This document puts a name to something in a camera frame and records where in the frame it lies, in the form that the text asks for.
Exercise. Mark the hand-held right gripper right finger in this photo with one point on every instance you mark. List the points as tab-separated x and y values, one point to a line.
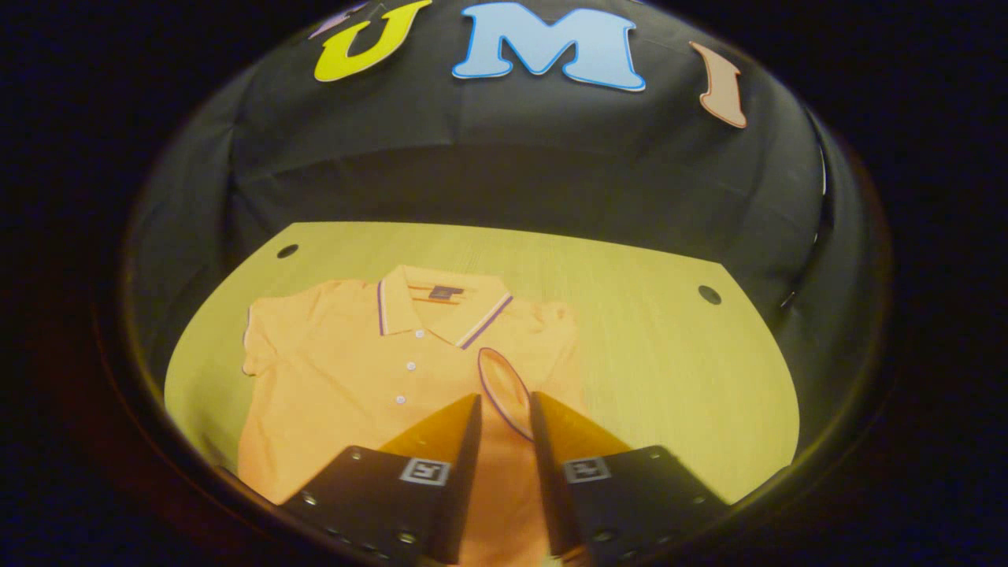
547	488

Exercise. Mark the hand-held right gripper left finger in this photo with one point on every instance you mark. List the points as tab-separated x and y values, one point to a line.
465	488

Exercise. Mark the orange polo T-shirt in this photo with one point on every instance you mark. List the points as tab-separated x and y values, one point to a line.
339	394

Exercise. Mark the round black table hole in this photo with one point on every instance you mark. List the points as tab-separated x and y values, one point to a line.
709	294
287	250

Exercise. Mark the black backdrop cloth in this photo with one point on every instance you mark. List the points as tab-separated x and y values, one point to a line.
504	157

